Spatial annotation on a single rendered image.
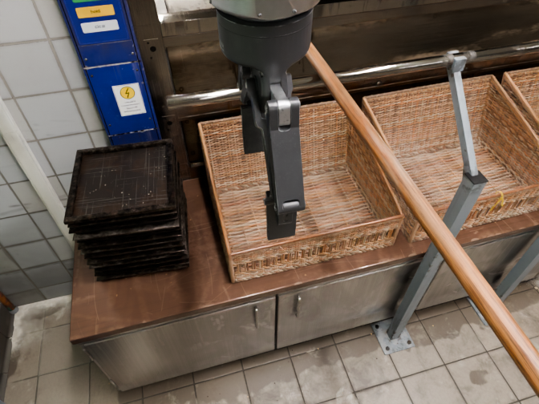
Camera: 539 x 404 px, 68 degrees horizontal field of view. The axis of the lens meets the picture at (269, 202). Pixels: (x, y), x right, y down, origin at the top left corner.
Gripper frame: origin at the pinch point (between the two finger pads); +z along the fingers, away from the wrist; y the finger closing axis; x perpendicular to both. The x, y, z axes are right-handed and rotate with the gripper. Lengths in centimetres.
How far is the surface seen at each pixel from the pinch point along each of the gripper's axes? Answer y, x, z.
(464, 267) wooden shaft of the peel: 8.4, 25.8, 14.3
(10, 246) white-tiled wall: -77, -85, 95
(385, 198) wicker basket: -45, 49, 66
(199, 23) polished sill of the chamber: -83, -2, 20
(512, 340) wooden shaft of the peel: 18.9, 26.1, 14.3
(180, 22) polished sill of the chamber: -83, -7, 19
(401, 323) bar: -23, 59, 119
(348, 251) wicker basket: -34, 33, 75
